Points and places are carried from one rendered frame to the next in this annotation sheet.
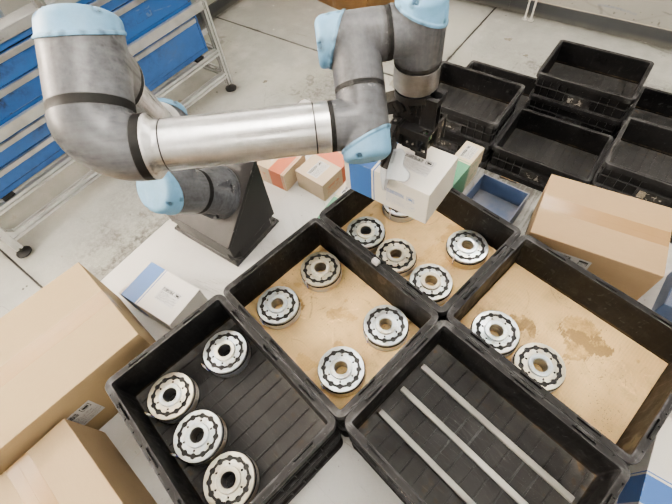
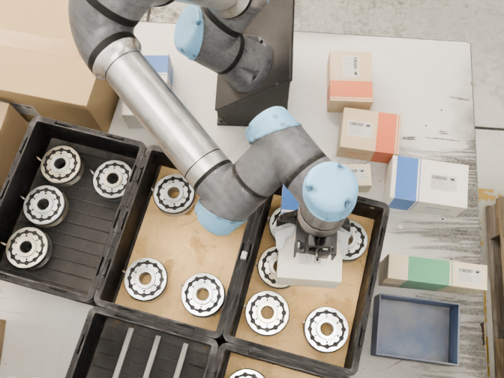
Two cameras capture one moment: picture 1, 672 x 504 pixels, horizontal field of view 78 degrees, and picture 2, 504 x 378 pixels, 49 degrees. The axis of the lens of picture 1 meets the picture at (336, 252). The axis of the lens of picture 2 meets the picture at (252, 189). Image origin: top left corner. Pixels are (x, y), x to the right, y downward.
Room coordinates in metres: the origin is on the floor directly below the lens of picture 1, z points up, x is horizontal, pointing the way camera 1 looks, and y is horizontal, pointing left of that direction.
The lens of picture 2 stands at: (0.37, -0.29, 2.16)
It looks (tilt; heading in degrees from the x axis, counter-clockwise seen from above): 72 degrees down; 53
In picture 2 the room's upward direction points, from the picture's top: 2 degrees counter-clockwise
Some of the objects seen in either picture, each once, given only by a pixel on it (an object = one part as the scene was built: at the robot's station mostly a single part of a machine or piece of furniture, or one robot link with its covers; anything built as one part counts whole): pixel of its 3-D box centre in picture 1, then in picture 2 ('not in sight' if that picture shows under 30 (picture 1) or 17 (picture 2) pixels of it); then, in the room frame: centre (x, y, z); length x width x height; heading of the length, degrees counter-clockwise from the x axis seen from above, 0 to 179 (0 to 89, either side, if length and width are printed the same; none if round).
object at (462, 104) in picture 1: (459, 131); not in sight; (1.50, -0.67, 0.37); 0.40 x 0.30 x 0.45; 47
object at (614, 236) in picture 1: (589, 238); not in sight; (0.56, -0.68, 0.78); 0.30 x 0.22 x 0.16; 54
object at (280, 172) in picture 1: (277, 164); (349, 82); (1.08, 0.15, 0.74); 0.16 x 0.12 x 0.07; 49
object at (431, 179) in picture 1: (399, 172); (310, 232); (0.61, -0.16, 1.09); 0.20 x 0.12 x 0.09; 47
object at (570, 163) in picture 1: (539, 170); not in sight; (1.22, -0.97, 0.31); 0.40 x 0.30 x 0.34; 47
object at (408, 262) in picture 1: (395, 255); (279, 266); (0.56, -0.15, 0.86); 0.10 x 0.10 x 0.01
